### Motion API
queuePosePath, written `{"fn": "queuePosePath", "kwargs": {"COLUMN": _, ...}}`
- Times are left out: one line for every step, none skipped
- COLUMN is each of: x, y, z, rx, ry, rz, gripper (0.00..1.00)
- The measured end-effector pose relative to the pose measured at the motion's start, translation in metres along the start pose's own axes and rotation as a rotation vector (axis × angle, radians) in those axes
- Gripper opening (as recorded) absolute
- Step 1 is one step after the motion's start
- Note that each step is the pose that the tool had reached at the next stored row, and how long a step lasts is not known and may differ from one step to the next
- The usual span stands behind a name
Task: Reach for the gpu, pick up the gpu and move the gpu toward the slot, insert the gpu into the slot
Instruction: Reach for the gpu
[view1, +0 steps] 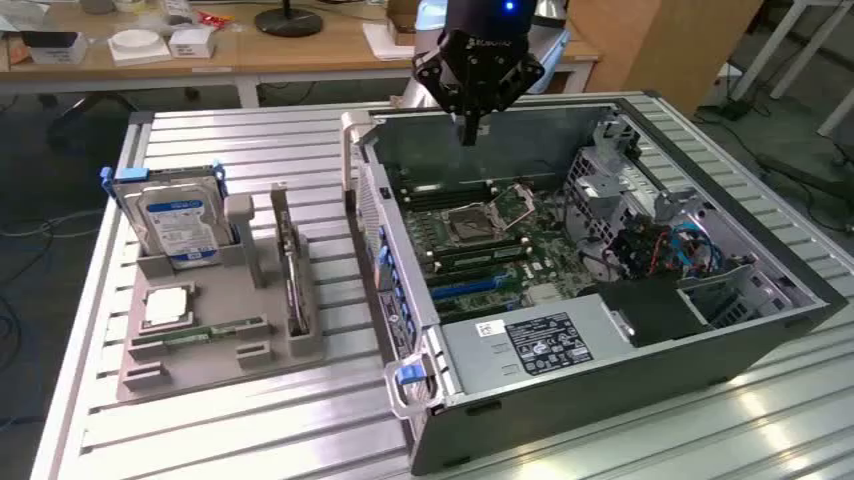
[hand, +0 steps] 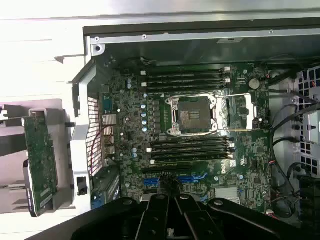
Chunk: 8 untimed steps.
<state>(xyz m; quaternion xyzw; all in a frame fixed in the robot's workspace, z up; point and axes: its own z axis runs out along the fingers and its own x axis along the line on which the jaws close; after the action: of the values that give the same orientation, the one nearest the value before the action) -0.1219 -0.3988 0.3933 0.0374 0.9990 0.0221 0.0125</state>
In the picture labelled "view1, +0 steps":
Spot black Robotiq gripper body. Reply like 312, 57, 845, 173
438, 0, 538, 102

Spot graphics card with metal bracket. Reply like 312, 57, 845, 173
269, 182, 312, 337

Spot blue expansion slot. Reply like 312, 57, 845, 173
429, 278, 506, 302

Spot white box with round insert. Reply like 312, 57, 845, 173
106, 28, 174, 67

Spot white paper stack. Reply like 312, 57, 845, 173
361, 21, 418, 62

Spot cardboard box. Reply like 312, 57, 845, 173
385, 0, 422, 49

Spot wooden desk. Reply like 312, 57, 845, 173
0, 0, 601, 86

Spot wooden cabinet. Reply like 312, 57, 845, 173
584, 0, 765, 117

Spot empty black RAM slots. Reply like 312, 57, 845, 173
401, 180, 496, 210

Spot black round lamp base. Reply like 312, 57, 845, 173
253, 0, 325, 38

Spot metal socket cover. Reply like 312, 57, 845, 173
490, 183, 537, 236

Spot metal disk bay cage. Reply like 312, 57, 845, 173
564, 144, 668, 251

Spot CPU socket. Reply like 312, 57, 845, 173
444, 205, 502, 247

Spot black power adapter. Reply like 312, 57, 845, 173
715, 99, 756, 122

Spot installed RAM stick with label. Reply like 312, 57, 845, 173
433, 242, 526, 270

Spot white box with label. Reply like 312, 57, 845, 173
166, 27, 218, 59

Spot green motherboard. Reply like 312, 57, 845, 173
392, 169, 601, 326

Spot silver chipset heatsink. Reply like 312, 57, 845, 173
528, 284, 569, 307

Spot black stand base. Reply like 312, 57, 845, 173
752, 143, 854, 187

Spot hard disk in blue carrier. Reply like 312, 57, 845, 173
97, 160, 229, 271

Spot perforated metal disk bay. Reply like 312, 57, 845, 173
675, 263, 796, 330

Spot black chair base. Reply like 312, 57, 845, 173
37, 87, 201, 147

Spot white box with black lid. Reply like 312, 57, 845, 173
18, 30, 90, 65

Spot grey power supply unit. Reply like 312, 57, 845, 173
436, 294, 635, 396

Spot silver CPU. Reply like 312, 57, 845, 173
143, 288, 190, 324

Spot green RAM stick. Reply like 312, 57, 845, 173
130, 318, 265, 347

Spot grey parts rack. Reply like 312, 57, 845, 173
115, 182, 328, 404

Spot open black PC case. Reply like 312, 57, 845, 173
338, 97, 852, 476

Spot white table frame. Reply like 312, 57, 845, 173
725, 0, 854, 137

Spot blue data wire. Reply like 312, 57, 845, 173
668, 221, 727, 275

